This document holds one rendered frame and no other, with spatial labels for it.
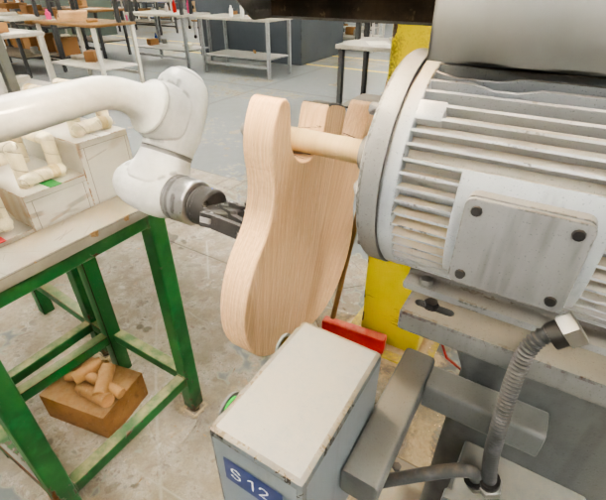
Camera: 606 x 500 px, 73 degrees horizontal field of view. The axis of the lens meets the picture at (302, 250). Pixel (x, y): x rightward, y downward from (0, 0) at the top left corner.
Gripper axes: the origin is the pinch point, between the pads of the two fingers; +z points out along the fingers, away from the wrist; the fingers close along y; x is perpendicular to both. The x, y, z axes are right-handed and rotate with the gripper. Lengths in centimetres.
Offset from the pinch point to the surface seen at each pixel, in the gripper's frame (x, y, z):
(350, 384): -2.6, 25.9, 23.3
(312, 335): -1.7, 22.4, 17.1
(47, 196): -10, 3, -66
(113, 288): -93, -77, -149
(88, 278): -52, -27, -96
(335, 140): 17.3, 7.1, 8.7
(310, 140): 16.6, 7.3, 5.1
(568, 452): -11.3, 8.6, 45.2
